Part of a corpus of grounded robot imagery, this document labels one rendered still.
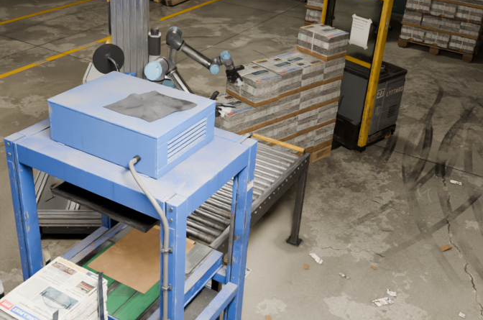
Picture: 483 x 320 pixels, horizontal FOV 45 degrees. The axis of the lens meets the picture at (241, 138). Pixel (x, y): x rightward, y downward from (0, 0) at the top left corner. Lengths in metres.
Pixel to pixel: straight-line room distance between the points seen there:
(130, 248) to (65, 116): 0.95
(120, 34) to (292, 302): 2.21
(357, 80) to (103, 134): 3.95
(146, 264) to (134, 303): 0.29
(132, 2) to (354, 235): 2.53
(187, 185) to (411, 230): 3.04
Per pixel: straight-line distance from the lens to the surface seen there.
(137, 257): 3.20
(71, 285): 2.68
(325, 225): 4.93
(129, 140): 2.42
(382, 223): 5.11
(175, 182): 2.41
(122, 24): 4.15
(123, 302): 2.95
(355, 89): 6.11
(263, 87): 4.81
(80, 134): 2.61
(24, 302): 2.64
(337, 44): 5.43
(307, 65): 5.22
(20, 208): 2.97
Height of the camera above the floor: 2.83
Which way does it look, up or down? 28 degrees down
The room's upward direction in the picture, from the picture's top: 4 degrees clockwise
